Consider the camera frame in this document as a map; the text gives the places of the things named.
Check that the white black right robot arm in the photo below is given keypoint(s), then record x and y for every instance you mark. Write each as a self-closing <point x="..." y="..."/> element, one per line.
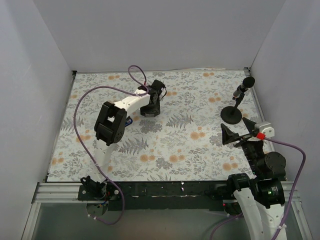
<point x="261" y="199"/>

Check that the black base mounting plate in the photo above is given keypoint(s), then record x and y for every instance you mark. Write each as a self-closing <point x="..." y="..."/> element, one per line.
<point x="160" y="195"/>

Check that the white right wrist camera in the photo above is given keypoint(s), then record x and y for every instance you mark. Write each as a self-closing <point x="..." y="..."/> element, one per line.
<point x="264" y="128"/>

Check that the blue black stapler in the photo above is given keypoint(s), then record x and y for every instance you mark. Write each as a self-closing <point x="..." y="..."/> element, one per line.
<point x="128" y="121"/>

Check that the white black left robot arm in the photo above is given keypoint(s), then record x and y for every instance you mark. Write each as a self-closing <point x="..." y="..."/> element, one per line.
<point x="110" y="128"/>

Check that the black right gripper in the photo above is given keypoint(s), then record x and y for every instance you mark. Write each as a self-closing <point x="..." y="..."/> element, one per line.
<point x="243" y="139"/>

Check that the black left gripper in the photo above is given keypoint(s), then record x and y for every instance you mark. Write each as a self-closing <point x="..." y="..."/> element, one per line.
<point x="150" y="110"/>

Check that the black microphone on stand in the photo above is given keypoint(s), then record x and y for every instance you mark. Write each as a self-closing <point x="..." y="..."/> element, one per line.
<point x="231" y="114"/>

